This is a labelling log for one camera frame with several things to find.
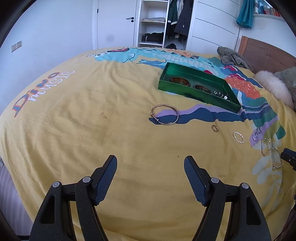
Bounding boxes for white open wardrobe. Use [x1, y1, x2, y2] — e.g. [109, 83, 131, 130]
[134, 0, 242, 54]

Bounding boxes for row of books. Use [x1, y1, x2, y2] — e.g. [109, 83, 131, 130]
[254, 0, 281, 17]

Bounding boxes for white door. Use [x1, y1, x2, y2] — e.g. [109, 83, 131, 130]
[92, 0, 137, 49]

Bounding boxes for green jewelry box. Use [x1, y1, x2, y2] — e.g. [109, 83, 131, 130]
[158, 63, 241, 113]

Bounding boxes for thin gold bangle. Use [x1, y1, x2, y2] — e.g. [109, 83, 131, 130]
[150, 104, 180, 126]

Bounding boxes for brown wooden headboard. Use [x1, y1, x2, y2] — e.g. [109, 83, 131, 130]
[238, 36, 295, 73]

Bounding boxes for olive green jacket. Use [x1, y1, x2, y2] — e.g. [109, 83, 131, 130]
[274, 67, 296, 109]

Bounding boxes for small amber bangle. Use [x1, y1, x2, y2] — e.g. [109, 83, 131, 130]
[194, 85, 212, 94]

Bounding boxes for twisted silver bangle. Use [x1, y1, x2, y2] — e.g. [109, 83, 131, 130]
[233, 132, 244, 143]

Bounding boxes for teal hanging cloth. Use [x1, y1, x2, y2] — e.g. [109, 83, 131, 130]
[236, 0, 255, 29]

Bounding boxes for silver chain necklace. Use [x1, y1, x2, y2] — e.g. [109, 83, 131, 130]
[261, 138, 284, 171]

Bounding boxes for white fluffy pillow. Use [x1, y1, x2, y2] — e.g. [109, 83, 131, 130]
[253, 70, 295, 110]

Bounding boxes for green hanging jacket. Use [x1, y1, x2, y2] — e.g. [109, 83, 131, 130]
[166, 0, 178, 37]

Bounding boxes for wall light switch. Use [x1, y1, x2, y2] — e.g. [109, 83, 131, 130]
[11, 41, 22, 52]

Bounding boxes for large amber bangle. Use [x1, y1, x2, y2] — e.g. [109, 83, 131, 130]
[170, 77, 191, 87]

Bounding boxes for black white bead bracelet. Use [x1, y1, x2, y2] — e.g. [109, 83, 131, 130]
[213, 90, 231, 102]

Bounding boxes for grey folded clothes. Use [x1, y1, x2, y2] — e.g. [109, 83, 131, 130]
[142, 17, 166, 23]

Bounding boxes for dark hanging coat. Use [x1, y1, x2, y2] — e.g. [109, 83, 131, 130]
[175, 0, 194, 37]

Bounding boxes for black folded clothes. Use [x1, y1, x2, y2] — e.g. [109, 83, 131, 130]
[142, 32, 164, 44]

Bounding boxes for grey crumpled blanket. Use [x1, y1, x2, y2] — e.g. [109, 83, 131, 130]
[217, 47, 253, 71]

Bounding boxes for yellow dinosaur bedspread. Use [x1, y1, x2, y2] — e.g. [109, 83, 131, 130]
[1, 48, 295, 240]

